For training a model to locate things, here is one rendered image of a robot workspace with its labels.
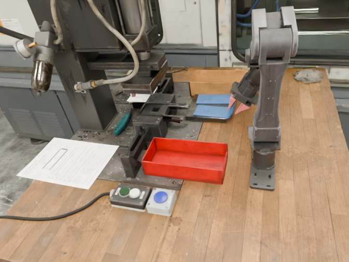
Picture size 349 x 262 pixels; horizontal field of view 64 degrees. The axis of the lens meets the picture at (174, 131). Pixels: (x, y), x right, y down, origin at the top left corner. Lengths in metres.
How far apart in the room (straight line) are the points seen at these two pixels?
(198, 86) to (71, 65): 0.52
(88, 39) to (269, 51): 0.55
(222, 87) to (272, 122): 0.46
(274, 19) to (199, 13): 0.80
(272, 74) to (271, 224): 0.37
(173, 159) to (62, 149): 0.44
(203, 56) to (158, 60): 0.67
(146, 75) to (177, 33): 0.69
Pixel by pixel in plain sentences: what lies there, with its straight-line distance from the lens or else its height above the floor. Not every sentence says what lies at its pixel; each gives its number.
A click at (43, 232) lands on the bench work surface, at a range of 0.89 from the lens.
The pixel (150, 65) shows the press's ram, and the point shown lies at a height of 1.17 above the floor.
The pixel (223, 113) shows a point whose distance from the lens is 1.08.
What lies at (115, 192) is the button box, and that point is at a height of 0.93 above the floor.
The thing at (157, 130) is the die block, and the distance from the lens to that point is 0.97.
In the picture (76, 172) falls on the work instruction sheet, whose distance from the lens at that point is 1.00.
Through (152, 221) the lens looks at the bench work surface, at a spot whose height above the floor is 0.90.
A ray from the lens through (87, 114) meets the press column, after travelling 1.13.
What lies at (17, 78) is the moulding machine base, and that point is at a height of 0.71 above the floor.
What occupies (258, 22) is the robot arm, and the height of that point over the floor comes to 1.33.
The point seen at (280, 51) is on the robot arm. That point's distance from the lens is 0.67.
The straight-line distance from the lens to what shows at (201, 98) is 1.18.
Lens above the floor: 1.54
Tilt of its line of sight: 37 degrees down
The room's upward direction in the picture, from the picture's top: 9 degrees counter-clockwise
